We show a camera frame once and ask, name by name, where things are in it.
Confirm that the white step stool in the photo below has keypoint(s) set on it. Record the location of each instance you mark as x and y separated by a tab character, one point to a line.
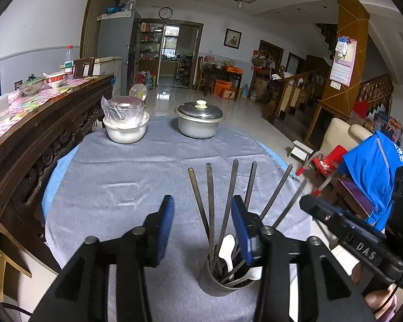
300	151

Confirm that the clear plastic water bottle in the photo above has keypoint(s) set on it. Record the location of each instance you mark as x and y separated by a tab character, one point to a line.
68	62

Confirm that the beige armchair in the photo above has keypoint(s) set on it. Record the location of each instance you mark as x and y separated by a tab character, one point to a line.
341	133

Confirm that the white chest freezer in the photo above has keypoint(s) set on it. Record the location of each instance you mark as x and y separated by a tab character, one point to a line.
107	66

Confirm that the white bowl with plastic bag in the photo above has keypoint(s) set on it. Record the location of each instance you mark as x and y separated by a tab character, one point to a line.
125	119

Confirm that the grey refrigerator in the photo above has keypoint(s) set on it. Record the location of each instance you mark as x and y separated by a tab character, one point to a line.
118	38

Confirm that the wall calendar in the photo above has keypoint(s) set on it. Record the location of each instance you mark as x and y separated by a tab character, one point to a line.
344	60

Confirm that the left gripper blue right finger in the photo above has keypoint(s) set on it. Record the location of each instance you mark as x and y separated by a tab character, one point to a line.
248	228

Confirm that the clear plastic container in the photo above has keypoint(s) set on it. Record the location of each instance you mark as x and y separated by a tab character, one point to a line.
4	107

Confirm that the red and white bowl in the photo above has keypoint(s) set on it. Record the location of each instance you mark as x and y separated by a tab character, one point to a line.
55	80

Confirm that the dark dining table background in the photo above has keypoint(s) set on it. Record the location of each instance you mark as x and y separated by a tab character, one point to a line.
221	80

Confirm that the person's right hand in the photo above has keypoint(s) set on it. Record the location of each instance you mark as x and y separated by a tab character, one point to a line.
383	303

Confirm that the red plastic child chair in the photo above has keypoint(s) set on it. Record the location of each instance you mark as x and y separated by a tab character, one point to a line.
327	166

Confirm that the small white electric fan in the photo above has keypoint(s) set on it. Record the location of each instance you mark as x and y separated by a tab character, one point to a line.
138	90

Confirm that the framed wall picture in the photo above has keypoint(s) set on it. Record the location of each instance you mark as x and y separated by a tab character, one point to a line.
232	38

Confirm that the white plastic spoon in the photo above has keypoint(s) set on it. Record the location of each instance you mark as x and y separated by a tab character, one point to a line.
226	251
253	274

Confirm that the grey tablecloth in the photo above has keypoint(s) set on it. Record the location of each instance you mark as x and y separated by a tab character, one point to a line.
110	188

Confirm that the aluminium pot with lid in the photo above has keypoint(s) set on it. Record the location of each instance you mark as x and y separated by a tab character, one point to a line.
198	119

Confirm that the blue jacket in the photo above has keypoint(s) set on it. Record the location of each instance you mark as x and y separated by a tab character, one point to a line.
372	166

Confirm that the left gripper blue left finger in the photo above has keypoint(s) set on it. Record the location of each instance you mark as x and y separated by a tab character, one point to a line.
157	227

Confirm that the round wall clock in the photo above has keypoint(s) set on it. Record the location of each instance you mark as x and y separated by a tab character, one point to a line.
165	13

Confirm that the carved dark wooden sideboard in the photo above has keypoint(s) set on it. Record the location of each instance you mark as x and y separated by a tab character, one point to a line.
29	151

